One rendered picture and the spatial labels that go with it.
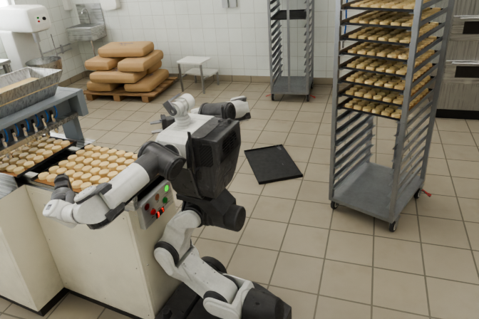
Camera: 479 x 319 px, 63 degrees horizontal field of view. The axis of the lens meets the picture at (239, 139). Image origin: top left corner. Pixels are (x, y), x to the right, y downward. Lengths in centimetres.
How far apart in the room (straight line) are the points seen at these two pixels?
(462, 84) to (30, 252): 412
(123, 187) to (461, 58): 385
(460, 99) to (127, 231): 375
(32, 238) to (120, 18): 468
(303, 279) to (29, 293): 158
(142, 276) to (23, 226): 71
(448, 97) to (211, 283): 342
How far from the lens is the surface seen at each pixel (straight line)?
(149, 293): 220
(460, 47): 455
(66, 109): 254
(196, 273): 208
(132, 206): 183
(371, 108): 266
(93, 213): 135
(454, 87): 468
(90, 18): 690
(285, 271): 263
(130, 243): 199
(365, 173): 331
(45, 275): 262
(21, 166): 234
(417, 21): 231
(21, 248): 245
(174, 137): 152
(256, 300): 201
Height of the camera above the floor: 188
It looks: 27 degrees down
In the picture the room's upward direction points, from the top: 5 degrees counter-clockwise
